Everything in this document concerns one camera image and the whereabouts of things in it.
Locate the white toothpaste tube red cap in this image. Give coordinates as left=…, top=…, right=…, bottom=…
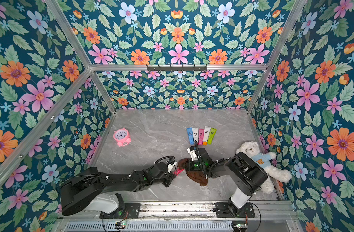
left=192, top=128, right=199, bottom=144

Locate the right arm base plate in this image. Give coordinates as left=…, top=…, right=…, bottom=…
left=211, top=203, right=256, bottom=218

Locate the white toothpaste tube orange cap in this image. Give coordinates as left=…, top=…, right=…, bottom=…
left=203, top=126, right=211, bottom=146

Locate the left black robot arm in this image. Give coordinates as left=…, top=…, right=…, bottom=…
left=60, top=156, right=177, bottom=216

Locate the brown cloth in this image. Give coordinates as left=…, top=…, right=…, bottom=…
left=177, top=158, right=208, bottom=186

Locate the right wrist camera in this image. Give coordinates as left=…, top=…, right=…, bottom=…
left=187, top=146, right=198, bottom=161

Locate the pink toothpaste tube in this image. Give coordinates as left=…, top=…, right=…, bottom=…
left=198, top=129, right=204, bottom=146

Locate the pink alarm clock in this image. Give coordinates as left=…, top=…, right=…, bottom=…
left=113, top=128, right=131, bottom=147

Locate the magenta toothpaste tube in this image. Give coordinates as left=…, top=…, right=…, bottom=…
left=173, top=168, right=185, bottom=176

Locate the green toothpaste tube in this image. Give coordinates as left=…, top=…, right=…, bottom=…
left=207, top=128, right=217, bottom=145

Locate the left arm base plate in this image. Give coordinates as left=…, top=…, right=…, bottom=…
left=100, top=203, right=141, bottom=219

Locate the white teddy bear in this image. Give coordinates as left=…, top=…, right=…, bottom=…
left=236, top=141, right=292, bottom=194

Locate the blue toothpaste tube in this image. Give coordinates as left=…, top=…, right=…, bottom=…
left=187, top=127, right=194, bottom=145

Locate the metal hook rail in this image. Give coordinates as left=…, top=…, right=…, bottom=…
left=146, top=64, right=208, bottom=72

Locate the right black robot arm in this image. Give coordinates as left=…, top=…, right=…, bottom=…
left=178, top=146, right=268, bottom=217

